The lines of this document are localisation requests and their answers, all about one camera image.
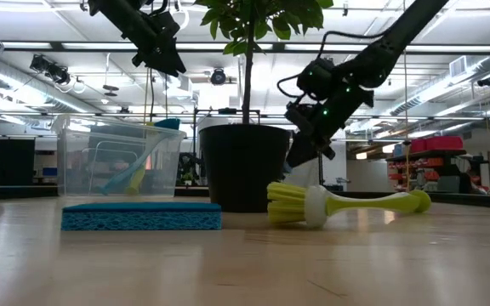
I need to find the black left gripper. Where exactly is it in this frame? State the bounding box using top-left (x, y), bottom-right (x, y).
top-left (131, 18), bottom-right (187, 77)

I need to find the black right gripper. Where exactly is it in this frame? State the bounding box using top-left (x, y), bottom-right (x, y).
top-left (286, 82), bottom-right (376, 169)

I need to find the blue dish brush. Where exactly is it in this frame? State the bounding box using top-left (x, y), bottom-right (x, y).
top-left (94, 117), bottom-right (182, 197)

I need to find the blue kitchen sponge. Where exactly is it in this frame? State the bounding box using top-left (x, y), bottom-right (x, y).
top-left (60, 201), bottom-right (224, 232)

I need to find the white hanging sheet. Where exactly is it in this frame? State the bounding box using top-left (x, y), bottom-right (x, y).
top-left (289, 159), bottom-right (322, 188)

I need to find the black plant pot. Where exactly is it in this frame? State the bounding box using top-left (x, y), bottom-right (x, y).
top-left (198, 122), bottom-right (293, 214)

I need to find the shelf with red boxes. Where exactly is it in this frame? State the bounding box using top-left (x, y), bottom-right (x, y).
top-left (385, 134), bottom-right (490, 195)

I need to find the clear plastic bin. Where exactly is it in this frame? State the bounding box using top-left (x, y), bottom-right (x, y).
top-left (56, 114), bottom-right (187, 199)

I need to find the black cabinet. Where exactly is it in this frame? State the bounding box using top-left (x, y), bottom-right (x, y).
top-left (0, 122), bottom-right (37, 188)

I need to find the hanging black cable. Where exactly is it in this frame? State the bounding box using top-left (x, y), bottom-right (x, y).
top-left (148, 67), bottom-right (156, 125)

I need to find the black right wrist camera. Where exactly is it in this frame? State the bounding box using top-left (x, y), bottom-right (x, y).
top-left (284, 101), bottom-right (316, 136)

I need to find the black ceiling-mounted camera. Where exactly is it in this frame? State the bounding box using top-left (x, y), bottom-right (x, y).
top-left (29, 54), bottom-right (72, 87)

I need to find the black table edge frame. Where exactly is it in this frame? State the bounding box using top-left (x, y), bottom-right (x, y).
top-left (0, 183), bottom-right (490, 211)

